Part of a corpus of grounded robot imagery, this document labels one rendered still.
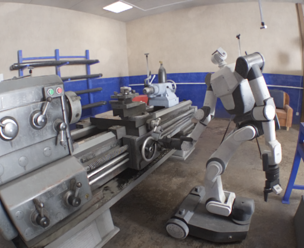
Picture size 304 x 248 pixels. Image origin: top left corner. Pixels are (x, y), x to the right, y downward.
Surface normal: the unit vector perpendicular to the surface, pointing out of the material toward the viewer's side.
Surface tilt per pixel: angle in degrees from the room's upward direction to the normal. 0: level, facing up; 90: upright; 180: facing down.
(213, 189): 90
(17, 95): 90
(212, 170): 90
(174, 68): 90
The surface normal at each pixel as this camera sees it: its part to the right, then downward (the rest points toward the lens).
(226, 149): -0.54, 0.25
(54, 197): 0.86, 0.08
